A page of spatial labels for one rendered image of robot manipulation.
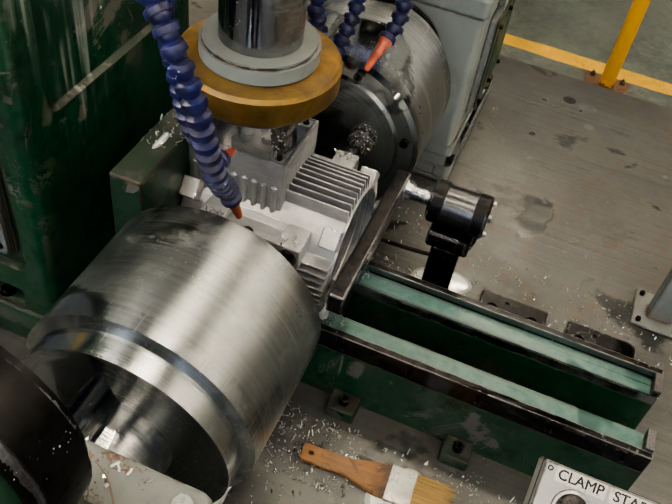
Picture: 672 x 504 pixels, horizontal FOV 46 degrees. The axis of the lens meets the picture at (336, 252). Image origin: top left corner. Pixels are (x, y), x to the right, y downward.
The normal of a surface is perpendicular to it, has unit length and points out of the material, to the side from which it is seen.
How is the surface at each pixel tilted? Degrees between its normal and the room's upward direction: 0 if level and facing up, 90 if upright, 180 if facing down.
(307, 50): 0
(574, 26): 0
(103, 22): 90
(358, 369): 90
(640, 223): 0
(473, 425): 90
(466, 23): 90
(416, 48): 36
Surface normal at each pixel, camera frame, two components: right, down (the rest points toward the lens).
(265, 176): -0.37, 0.64
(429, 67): 0.79, -0.17
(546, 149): 0.12, -0.69
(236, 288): 0.49, -0.48
